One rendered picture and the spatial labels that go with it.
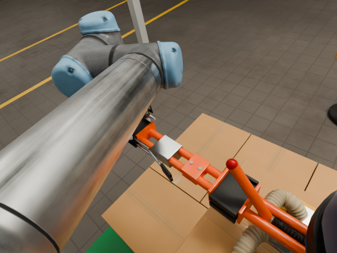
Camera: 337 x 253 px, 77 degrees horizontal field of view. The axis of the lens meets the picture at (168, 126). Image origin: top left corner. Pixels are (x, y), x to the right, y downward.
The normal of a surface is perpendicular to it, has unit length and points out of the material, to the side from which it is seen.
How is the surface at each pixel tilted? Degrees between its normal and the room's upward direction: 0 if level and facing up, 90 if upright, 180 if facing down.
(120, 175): 0
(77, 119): 30
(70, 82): 91
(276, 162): 0
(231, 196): 1
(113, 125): 66
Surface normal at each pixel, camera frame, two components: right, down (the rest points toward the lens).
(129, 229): -0.16, -0.69
